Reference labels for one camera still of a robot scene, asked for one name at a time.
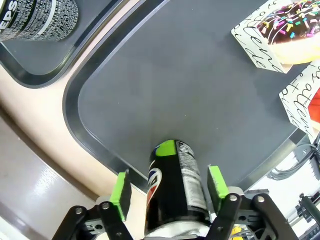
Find white script-print donut box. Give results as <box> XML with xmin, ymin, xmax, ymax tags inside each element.
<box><xmin>278</xmin><ymin>59</ymin><xmax>320</xmax><ymax>143</ymax></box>
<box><xmin>230</xmin><ymin>0</ymin><xmax>320</xmax><ymax>74</ymax></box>

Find red glazed donut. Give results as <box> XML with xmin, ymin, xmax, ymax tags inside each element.
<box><xmin>307</xmin><ymin>87</ymin><xmax>320</xmax><ymax>131</ymax></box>

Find black white text-pattern can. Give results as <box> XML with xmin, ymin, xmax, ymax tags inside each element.
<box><xmin>0</xmin><ymin>0</ymin><xmax>80</xmax><ymax>42</ymax></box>

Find grey cable bundle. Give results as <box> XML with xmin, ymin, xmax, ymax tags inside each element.
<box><xmin>266</xmin><ymin>142</ymin><xmax>320</xmax><ymax>181</ymax></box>

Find black green soda can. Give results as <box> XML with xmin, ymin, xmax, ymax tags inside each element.
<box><xmin>144</xmin><ymin>139</ymin><xmax>212</xmax><ymax>238</ymax></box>

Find black metal stand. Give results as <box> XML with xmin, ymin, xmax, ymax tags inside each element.
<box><xmin>296</xmin><ymin>192</ymin><xmax>320</xmax><ymax>240</ymax></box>

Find chocolate sprinkle donut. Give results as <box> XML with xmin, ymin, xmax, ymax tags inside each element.
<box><xmin>257</xmin><ymin>0</ymin><xmax>320</xmax><ymax>65</ymax></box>

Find dark grey serving tray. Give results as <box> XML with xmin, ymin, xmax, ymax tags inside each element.
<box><xmin>0</xmin><ymin>0</ymin><xmax>167</xmax><ymax>89</ymax></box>
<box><xmin>62</xmin><ymin>0</ymin><xmax>320</xmax><ymax>195</ymax></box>

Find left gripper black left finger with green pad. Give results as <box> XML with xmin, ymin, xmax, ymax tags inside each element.
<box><xmin>58</xmin><ymin>169</ymin><xmax>133</xmax><ymax>240</ymax></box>

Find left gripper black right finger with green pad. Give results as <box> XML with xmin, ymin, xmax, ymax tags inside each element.
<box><xmin>204</xmin><ymin>165</ymin><xmax>292</xmax><ymax>240</ymax></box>

